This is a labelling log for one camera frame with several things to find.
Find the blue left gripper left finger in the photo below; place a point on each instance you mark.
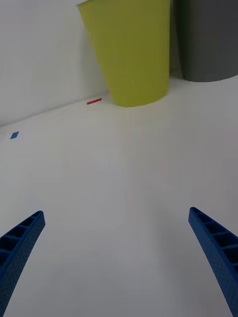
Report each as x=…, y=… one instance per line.
x=22, y=245

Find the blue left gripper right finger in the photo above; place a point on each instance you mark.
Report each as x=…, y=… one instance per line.
x=218, y=245

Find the grey plastic bin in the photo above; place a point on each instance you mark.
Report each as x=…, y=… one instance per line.
x=208, y=42

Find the yellow-green plastic bin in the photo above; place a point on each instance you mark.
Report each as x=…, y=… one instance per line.
x=134, y=57

